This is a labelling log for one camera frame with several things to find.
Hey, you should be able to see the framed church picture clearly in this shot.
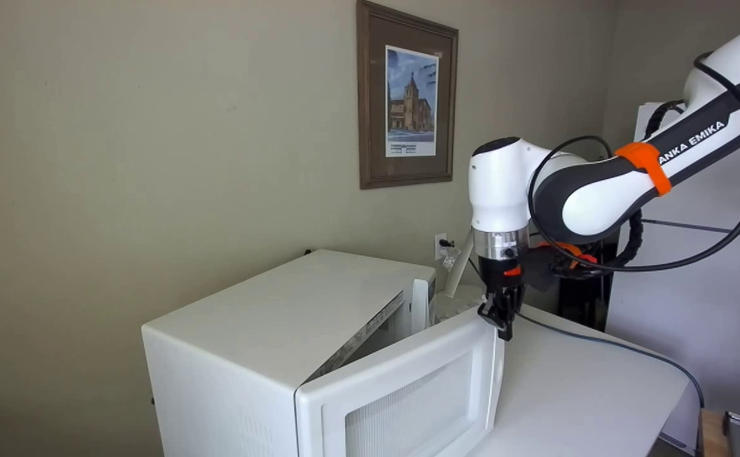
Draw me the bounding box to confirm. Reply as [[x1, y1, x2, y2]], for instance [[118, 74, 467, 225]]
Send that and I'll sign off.
[[355, 0, 459, 190]]

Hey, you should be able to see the white slanted bar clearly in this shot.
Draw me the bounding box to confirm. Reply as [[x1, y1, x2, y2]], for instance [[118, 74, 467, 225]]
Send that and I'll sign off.
[[444, 228, 475, 299]]

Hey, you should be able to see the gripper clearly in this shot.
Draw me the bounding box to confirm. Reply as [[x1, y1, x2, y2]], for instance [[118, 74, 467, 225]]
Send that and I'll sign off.
[[477, 256, 527, 342]]

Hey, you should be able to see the white microwave door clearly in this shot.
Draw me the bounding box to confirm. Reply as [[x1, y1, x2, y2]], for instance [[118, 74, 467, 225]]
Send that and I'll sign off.
[[294, 308, 506, 457]]

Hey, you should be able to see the white microwave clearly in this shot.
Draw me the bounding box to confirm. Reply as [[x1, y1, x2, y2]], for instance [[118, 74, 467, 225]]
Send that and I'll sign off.
[[142, 249, 506, 457]]

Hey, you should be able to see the black cable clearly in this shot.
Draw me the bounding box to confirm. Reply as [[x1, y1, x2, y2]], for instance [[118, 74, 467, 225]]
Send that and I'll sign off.
[[440, 238, 706, 457]]

